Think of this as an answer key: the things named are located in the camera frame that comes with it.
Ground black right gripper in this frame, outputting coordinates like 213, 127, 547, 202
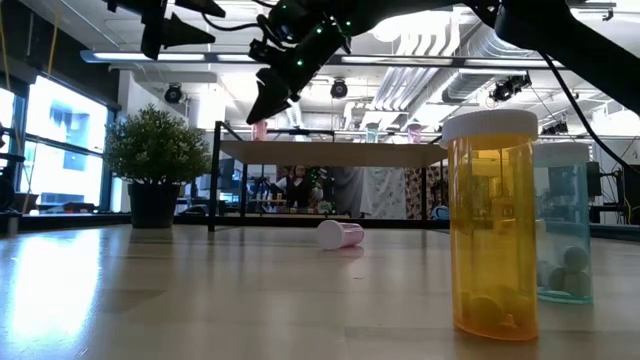
244, 0, 374, 126

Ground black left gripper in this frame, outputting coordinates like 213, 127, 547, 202
102, 0, 228, 61

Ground red pill bottle white cap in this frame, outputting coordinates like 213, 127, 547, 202
251, 118, 270, 143

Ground pink pill bottle white cap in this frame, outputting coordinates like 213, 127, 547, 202
315, 219, 366, 251
405, 118, 424, 145

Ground orange pill bottle white cap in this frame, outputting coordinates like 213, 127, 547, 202
439, 108, 540, 343

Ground wooden shelf black metal legs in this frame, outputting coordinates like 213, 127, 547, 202
207, 119, 451, 234

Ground long ceiling light bar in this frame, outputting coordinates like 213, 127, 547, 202
79, 48, 569, 70

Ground person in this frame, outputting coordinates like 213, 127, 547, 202
273, 164, 326, 216

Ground green artificial potted plant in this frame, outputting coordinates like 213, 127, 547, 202
102, 103, 214, 230

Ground white patterned hanging cloth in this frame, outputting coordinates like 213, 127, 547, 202
332, 166, 407, 220

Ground dark patterned hanging cloth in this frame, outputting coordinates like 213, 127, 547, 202
407, 167, 444, 221

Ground large window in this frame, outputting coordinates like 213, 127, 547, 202
0, 74, 109, 211

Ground black computer monitor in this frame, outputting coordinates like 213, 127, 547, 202
584, 160, 604, 199

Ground black aluminium table frame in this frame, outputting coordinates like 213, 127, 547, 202
0, 212, 640, 242

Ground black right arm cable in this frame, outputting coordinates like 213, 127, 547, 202
539, 49, 640, 176

